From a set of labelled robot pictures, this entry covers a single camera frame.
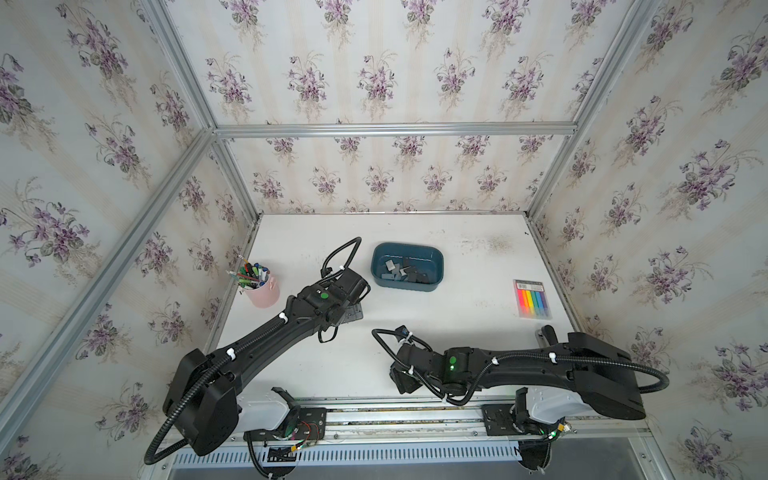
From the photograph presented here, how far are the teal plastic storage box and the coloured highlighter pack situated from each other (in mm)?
268

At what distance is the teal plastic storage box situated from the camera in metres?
1.00

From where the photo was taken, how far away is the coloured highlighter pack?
946 mm
